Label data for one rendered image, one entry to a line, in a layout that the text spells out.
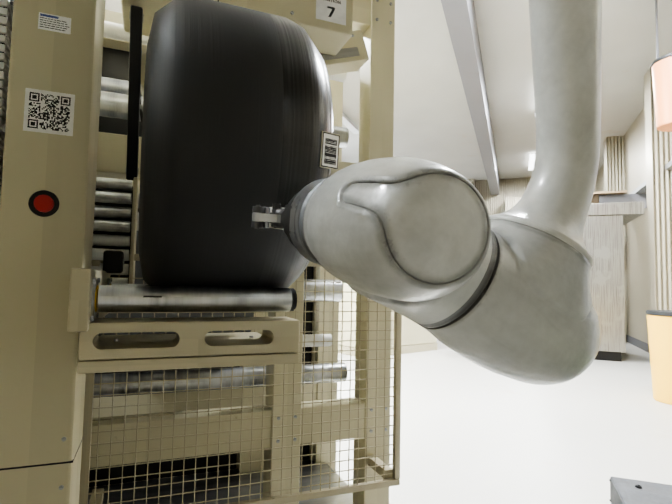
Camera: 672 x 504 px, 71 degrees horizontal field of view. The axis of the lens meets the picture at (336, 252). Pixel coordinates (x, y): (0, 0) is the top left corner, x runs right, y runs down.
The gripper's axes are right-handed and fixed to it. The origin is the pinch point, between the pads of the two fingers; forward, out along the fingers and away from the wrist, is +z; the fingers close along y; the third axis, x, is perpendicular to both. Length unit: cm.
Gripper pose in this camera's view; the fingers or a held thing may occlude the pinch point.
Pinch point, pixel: (278, 218)
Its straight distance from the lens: 67.7
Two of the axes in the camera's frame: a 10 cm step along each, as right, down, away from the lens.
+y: -9.3, -0.4, -3.7
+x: -0.7, 10.0, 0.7
